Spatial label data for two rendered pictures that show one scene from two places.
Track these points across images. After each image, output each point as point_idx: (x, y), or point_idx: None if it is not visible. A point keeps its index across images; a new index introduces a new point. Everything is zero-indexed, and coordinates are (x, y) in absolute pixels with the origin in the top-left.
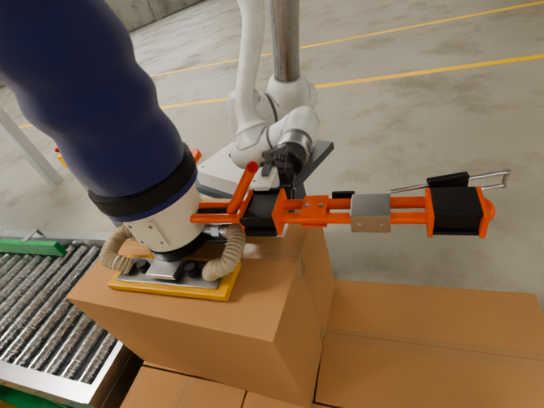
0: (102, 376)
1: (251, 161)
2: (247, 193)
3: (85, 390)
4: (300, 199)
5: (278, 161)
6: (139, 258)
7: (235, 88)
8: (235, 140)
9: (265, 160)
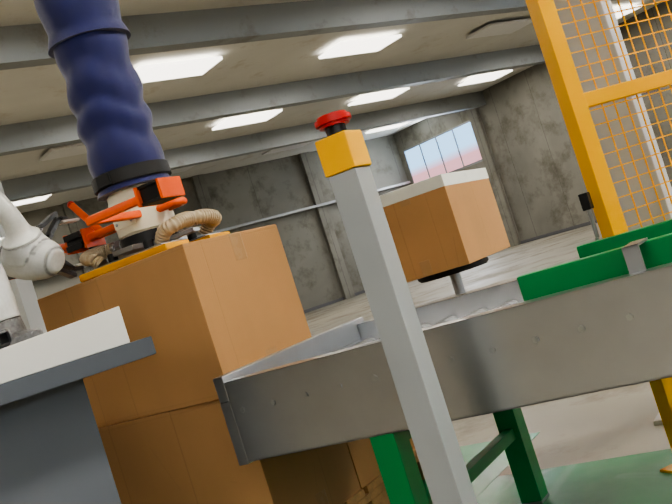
0: (343, 323)
1: (69, 201)
2: (83, 228)
3: (366, 321)
4: (60, 245)
5: (50, 224)
6: (197, 237)
7: (3, 194)
8: (16, 302)
9: (58, 216)
